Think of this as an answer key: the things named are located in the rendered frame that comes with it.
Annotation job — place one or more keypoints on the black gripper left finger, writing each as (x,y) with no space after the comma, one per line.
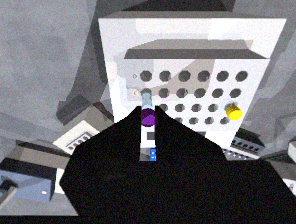
(121,140)

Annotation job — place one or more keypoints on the blue tube rack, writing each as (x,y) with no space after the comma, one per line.
(152,154)

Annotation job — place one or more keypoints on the white block with round holes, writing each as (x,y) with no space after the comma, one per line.
(189,60)
(84,126)

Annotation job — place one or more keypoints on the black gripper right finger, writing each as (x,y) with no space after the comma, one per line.
(176,142)

